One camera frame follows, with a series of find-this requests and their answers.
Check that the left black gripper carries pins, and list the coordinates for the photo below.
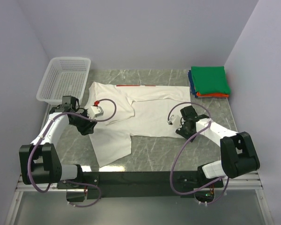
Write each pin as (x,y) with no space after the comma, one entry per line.
(88,128)

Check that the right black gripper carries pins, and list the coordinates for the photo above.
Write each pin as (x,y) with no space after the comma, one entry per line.
(181,132)

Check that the white t shirt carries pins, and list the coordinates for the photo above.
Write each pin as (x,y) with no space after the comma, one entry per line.
(132,111)

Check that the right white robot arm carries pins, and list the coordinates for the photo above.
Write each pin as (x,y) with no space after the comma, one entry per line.
(238,154)

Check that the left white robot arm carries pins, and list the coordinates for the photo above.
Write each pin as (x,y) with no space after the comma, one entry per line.
(39,160)

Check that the orange folded t shirt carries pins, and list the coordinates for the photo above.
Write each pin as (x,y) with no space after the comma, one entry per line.
(211,95)

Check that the blue folded t shirt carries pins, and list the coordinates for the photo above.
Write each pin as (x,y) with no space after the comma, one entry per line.
(191,81)

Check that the green folded t shirt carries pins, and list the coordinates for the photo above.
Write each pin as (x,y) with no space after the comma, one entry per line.
(208,80)

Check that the white plastic basket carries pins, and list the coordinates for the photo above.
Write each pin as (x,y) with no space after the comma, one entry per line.
(64,76)

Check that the black base beam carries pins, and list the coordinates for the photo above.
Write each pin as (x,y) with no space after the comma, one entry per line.
(118,184)

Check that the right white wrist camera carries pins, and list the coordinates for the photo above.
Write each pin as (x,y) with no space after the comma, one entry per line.
(175,120)

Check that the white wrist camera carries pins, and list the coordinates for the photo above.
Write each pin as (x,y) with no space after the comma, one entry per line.
(175,120)
(95,111)

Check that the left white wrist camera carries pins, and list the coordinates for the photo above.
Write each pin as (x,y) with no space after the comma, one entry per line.
(95,111)

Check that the aluminium frame rail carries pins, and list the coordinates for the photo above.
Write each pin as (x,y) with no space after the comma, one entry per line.
(29,206)

